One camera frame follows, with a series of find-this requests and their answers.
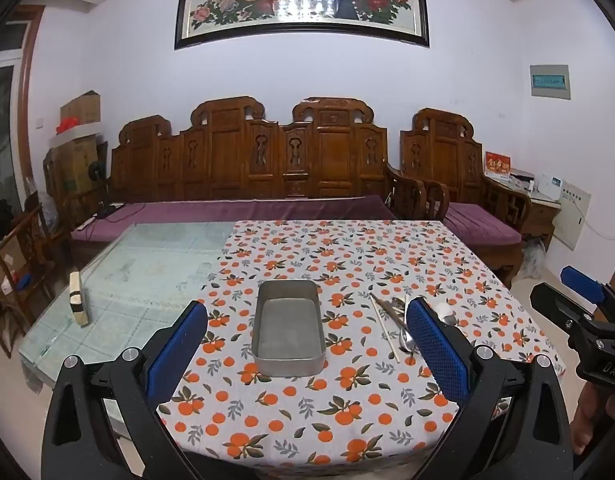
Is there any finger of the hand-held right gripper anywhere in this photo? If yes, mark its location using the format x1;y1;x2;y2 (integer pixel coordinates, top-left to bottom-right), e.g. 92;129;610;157
561;266;615;311
530;283;595;341

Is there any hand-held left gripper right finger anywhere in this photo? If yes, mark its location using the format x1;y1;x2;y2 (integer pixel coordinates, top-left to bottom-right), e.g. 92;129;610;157
405;297;574;480

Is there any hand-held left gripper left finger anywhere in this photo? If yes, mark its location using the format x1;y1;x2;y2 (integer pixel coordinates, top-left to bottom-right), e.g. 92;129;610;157
42;300;211;480

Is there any light wooden chopstick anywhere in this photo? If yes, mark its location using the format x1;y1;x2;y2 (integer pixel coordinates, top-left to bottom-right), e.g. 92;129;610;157
370;294;401;362

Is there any rectangular metal tray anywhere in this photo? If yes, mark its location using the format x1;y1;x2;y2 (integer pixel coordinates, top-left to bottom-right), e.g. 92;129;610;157
251;280;325;377

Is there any person's right hand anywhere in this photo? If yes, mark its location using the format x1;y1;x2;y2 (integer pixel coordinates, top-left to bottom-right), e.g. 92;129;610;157
572;385;608;456

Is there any metal spoon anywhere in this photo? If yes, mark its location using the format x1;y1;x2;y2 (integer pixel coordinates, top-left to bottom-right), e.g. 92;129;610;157
391;297;419;356

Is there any white plastic ladle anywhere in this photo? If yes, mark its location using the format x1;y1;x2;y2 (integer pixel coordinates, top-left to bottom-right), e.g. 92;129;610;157
434;301;459;327

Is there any clear plastic bag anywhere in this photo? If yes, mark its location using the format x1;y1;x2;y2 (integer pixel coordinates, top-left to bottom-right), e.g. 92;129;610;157
520;239;545;281

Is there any dark wooden chopstick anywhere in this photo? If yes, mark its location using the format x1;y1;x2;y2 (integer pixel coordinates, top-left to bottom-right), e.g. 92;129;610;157
375;296;409;332

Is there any wooden side table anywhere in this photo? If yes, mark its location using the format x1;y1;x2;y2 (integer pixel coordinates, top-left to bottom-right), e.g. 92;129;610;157
520;190;561;251

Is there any white electronic device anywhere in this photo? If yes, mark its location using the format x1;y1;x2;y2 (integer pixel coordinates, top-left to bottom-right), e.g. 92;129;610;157
537;174;565;196

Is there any wooden block with black band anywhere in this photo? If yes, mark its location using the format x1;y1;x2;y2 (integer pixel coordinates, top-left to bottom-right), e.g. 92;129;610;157
68;271;90;328

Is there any purple armchair cushion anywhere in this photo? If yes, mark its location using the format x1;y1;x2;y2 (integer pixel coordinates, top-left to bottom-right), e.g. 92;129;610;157
443;203;523;247

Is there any orange fruit print tablecloth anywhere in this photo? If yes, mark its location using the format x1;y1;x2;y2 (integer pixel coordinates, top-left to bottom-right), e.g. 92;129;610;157
155;219;568;466

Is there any red desk calendar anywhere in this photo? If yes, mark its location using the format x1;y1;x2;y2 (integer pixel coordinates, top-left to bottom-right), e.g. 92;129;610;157
484;151;512;178

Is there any long purple bench cushion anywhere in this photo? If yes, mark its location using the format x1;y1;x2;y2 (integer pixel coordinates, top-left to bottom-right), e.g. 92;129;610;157
70;196;398;243

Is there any wooden side chair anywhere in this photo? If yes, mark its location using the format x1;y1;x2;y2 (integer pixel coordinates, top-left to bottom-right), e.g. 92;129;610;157
0;202;73;358

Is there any carved wooden armchair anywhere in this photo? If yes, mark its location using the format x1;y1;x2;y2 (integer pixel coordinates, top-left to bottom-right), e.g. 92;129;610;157
400;107;555;288

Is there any carved wooden bench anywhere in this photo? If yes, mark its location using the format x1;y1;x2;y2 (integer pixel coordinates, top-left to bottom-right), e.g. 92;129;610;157
70;96;428;261

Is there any black standing fan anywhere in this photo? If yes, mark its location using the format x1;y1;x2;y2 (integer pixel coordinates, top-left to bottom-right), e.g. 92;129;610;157
88;161;107;211

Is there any large cardboard box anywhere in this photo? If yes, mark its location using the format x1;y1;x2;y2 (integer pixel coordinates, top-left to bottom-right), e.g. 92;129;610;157
50;137;106;196

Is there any small cardboard box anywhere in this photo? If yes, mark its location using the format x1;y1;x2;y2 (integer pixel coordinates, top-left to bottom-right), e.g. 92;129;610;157
60;91;102;133

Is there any white wall junction panel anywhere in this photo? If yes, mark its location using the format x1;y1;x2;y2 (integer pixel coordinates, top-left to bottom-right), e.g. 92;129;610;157
542;182;592;251

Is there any grey wall electrical panel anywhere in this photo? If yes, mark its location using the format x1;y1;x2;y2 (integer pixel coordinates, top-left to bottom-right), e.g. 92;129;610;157
530;64;573;100

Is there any wooden door frame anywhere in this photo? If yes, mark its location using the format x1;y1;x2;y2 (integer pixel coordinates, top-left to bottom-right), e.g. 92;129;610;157
16;5;46;196

